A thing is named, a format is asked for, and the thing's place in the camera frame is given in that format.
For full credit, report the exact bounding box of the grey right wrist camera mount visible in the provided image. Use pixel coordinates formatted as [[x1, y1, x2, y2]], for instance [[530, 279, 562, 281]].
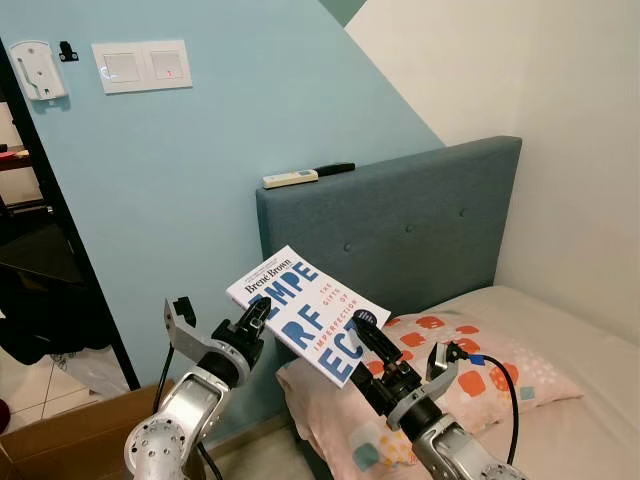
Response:
[[385, 343, 471, 431]]

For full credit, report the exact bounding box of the white light switch plate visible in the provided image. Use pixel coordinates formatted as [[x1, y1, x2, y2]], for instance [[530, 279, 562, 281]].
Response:
[[91, 39, 193, 96]]

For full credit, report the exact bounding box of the pink patterned pillow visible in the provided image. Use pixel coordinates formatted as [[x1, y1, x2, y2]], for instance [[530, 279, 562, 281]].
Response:
[[276, 310, 584, 476]]

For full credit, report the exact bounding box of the black door frame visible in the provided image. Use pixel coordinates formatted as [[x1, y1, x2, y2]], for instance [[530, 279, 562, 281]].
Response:
[[0, 50, 141, 391]]

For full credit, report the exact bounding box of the brown cardboard box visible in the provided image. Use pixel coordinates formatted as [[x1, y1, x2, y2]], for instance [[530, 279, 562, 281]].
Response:
[[0, 380, 216, 480]]

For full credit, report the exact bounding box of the white wall bracket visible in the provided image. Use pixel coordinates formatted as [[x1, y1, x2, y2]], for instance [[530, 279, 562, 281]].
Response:
[[8, 40, 69, 103]]

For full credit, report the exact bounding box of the teal upholstered headboard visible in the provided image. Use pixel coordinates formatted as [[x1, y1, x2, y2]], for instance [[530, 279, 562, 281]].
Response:
[[255, 136, 523, 441]]

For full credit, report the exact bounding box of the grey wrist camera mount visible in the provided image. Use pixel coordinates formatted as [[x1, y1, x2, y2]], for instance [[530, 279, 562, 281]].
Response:
[[385, 343, 471, 431], [163, 297, 216, 371]]

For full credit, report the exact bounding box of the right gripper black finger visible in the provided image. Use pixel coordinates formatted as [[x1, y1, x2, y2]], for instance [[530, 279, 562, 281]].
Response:
[[348, 316, 403, 376]]

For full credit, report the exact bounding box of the black remote control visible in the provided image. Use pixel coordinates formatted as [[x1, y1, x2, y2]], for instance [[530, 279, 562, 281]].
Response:
[[314, 162, 356, 178]]

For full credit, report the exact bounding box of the cream remote control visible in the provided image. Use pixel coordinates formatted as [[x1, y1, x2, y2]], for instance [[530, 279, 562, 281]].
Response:
[[262, 169, 319, 190]]

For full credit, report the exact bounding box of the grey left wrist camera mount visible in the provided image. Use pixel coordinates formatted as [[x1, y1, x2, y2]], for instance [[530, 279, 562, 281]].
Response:
[[163, 297, 216, 371]]

